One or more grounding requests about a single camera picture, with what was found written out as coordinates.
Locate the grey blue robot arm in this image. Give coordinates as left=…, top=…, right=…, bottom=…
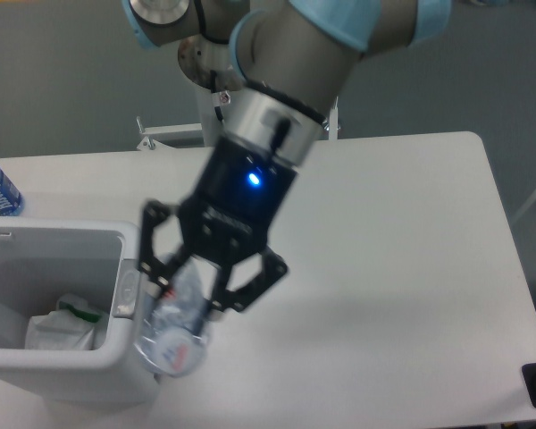
left=122, top=1, right=452, bottom=315

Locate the crushed clear plastic bottle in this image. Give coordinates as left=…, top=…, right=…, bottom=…
left=135, top=259, right=211, bottom=378

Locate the white trash can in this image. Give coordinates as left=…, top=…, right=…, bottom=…
left=0, top=217, right=159, bottom=403

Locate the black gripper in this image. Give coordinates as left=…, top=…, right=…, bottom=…
left=138, top=135, right=297, bottom=320

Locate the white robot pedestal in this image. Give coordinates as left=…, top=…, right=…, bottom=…
left=178, top=35, right=244, bottom=147

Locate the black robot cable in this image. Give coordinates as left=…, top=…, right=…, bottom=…
left=208, top=69, right=227, bottom=124

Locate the white left table clamp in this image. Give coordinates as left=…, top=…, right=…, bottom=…
left=136, top=116, right=204, bottom=151

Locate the white paper wrapper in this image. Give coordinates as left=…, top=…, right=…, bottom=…
left=24, top=293, right=109, bottom=351

